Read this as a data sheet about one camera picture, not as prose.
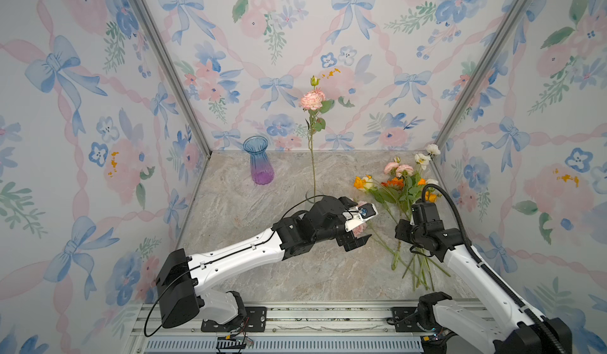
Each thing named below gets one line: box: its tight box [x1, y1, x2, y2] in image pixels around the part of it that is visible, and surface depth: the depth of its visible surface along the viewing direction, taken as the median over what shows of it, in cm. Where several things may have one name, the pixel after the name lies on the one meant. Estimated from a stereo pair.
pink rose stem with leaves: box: [381, 156, 418, 213], surface depth 103 cm
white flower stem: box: [414, 143, 442, 180], surface depth 105 cm
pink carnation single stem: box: [298, 75, 336, 204], surface depth 78 cm
